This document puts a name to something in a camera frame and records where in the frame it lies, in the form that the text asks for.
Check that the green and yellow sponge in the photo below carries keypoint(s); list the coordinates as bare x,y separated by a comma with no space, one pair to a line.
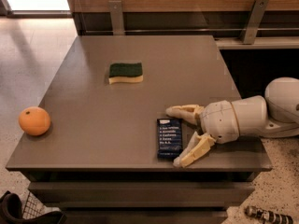
125,73

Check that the metal wall bracket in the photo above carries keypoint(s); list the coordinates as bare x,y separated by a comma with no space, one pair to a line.
116,16
255,17

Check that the dark blue rxbar wrapper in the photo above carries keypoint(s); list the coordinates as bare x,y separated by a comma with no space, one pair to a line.
169,138

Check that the black wire basket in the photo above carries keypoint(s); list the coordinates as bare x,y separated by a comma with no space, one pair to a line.
11,212

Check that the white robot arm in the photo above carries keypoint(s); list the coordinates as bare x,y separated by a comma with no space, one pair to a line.
274,115

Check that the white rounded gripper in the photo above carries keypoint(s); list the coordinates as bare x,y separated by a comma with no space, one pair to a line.
219,121

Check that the black silver cylindrical tool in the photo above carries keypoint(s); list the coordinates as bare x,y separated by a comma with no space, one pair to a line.
268,216

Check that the grey table drawer unit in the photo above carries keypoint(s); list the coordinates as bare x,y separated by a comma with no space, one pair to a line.
142,201

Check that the orange fruit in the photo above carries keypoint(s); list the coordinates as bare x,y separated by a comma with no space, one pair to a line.
34,120

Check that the left metal wall bracket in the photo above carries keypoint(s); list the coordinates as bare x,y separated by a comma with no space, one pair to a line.
116,16

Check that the right metal wall bracket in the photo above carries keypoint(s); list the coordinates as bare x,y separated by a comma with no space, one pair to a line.
255,17

